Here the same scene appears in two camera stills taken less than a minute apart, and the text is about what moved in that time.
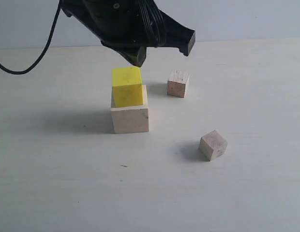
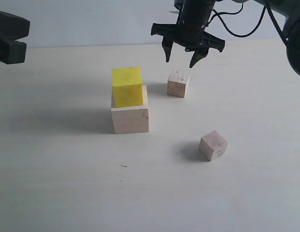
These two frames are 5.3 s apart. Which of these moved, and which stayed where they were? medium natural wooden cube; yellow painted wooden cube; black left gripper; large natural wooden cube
Moved: black left gripper
Stayed: large natural wooden cube; medium natural wooden cube; yellow painted wooden cube
